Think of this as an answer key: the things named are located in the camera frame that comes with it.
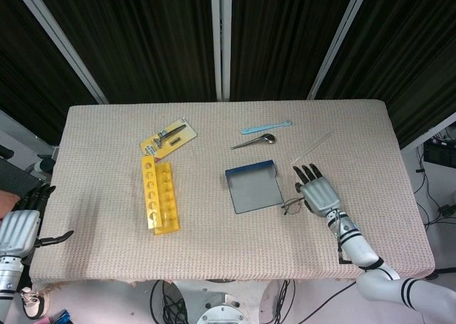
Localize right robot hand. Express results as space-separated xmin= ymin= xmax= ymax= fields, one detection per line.
xmin=292 ymin=163 xmax=341 ymax=218

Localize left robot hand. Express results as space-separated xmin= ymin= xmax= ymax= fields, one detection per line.
xmin=0 ymin=184 xmax=75 ymax=259

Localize wire-frame eyeglasses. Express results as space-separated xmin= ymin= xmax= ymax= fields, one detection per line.
xmin=280 ymin=197 xmax=308 ymax=216

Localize blue glasses case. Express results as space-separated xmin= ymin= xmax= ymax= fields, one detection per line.
xmin=224 ymin=159 xmax=285 ymax=215

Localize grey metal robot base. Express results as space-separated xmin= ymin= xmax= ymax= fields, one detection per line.
xmin=170 ymin=279 xmax=282 ymax=324

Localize clear plastic straw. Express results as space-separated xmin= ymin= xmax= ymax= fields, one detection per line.
xmin=290 ymin=130 xmax=334 ymax=165

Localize white black sneaker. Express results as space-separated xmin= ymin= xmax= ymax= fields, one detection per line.
xmin=17 ymin=286 xmax=49 ymax=320

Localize metal spoon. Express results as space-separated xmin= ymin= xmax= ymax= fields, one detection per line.
xmin=229 ymin=133 xmax=277 ymax=150

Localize light blue plastic toothbrush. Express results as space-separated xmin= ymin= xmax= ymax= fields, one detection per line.
xmin=240 ymin=117 xmax=294 ymax=136

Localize beige woven tablecloth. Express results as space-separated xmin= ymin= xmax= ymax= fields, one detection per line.
xmin=29 ymin=99 xmax=436 ymax=286

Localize blue striped packet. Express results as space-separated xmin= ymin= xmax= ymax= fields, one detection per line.
xmin=48 ymin=308 xmax=72 ymax=324

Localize yellow test tube rack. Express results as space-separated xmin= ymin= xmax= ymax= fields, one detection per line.
xmin=141 ymin=155 xmax=182 ymax=236

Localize black curtain panel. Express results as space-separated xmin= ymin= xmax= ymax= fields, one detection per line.
xmin=315 ymin=0 xmax=456 ymax=149
xmin=31 ymin=0 xmax=218 ymax=105
xmin=0 ymin=0 xmax=99 ymax=145
xmin=229 ymin=0 xmax=361 ymax=101

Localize yellow wrench blister pack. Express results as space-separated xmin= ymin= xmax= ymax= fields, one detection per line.
xmin=140 ymin=116 xmax=198 ymax=158

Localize black thin cable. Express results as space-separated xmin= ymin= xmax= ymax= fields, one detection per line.
xmin=270 ymin=279 xmax=296 ymax=324

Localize white frame post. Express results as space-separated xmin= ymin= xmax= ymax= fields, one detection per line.
xmin=9 ymin=0 xmax=108 ymax=105
xmin=209 ymin=0 xmax=232 ymax=103
xmin=306 ymin=0 xmax=373 ymax=100

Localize black cable bundle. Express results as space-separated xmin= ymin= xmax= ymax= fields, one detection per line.
xmin=149 ymin=279 xmax=190 ymax=324

